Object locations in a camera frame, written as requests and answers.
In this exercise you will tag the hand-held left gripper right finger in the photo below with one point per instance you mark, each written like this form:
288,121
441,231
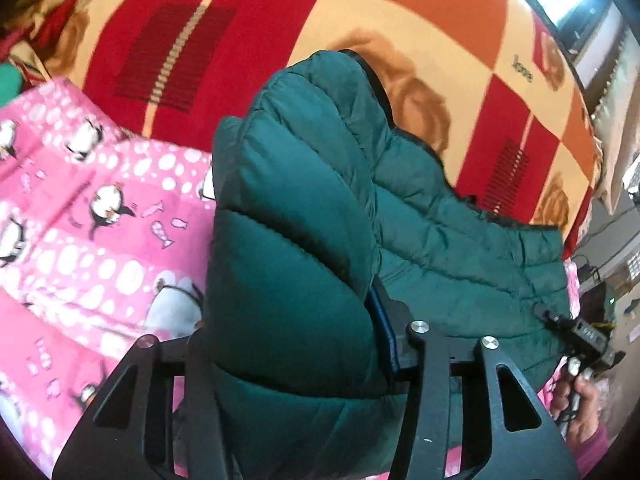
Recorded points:
385,330

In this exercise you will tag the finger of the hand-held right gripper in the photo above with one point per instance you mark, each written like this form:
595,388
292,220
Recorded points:
552,317

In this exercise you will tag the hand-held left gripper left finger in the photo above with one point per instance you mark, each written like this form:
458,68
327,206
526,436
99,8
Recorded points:
197,360

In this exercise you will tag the dark green puffer jacket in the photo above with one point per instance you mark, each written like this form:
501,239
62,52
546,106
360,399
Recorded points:
290,240

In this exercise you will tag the person's right hand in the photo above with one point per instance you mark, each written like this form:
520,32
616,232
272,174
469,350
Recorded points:
585,405

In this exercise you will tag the black device with green light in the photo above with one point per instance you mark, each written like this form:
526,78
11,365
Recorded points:
602,300

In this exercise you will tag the beige curtain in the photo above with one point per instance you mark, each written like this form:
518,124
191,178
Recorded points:
617,110

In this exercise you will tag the red orange checkered rose blanket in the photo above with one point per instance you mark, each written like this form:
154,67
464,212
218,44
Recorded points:
280,15

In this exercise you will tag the bright green cloth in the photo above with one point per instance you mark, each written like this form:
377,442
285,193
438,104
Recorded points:
9,82

